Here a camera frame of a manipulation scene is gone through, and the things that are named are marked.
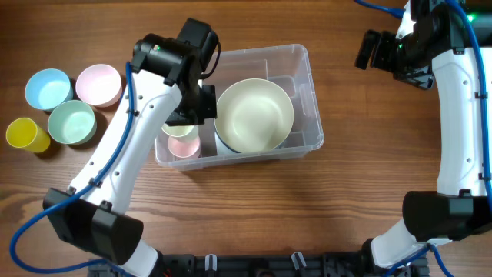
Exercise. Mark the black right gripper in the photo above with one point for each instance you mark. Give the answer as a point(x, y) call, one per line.
point(383, 49)

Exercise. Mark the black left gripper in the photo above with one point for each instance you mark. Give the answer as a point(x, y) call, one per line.
point(188, 116)

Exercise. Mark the cream cup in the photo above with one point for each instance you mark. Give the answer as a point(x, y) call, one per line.
point(185, 133)

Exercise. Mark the pink cup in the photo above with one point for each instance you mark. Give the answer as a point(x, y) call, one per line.
point(185, 150)

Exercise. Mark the cream plate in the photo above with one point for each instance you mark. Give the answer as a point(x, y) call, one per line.
point(254, 115)

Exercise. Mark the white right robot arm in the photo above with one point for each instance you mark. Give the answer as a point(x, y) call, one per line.
point(444, 45)

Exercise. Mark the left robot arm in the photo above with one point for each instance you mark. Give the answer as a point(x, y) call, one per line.
point(163, 87)

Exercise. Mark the white label in bin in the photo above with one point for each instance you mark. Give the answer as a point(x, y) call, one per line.
point(221, 148)

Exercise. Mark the clear plastic storage bin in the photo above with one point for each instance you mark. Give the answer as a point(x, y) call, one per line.
point(287, 66)

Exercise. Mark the pink bowl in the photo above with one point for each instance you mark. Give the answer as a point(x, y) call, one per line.
point(99, 85)

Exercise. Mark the mint green bowl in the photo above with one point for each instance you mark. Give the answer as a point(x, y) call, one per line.
point(72, 123)

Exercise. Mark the light blue bowl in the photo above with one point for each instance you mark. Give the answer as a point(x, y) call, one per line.
point(47, 89)

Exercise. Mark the yellow cup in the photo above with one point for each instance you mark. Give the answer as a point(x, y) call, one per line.
point(25, 134)

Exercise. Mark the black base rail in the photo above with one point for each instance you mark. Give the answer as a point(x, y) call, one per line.
point(296, 264)

